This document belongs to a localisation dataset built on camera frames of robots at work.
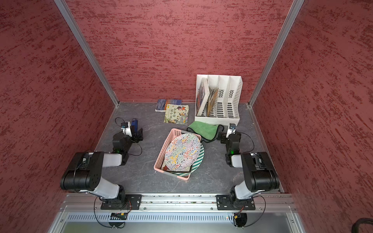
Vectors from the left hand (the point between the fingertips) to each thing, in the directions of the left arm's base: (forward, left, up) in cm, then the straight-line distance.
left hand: (135, 130), depth 94 cm
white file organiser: (+24, -56, +7) cm, 62 cm away
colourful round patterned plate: (-14, -32, -1) cm, 35 cm away
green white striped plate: (-24, -40, +2) cm, 47 cm away
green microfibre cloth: (+4, -49, -6) cm, 49 cm away
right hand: (+1, -61, 0) cm, 61 cm away
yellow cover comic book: (+22, -52, +5) cm, 57 cm away
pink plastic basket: (-20, -18, -6) cm, 28 cm away
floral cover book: (+21, -26, -7) cm, 34 cm away
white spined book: (+19, -45, +15) cm, 51 cm away
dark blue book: (+31, -12, -6) cm, 34 cm away
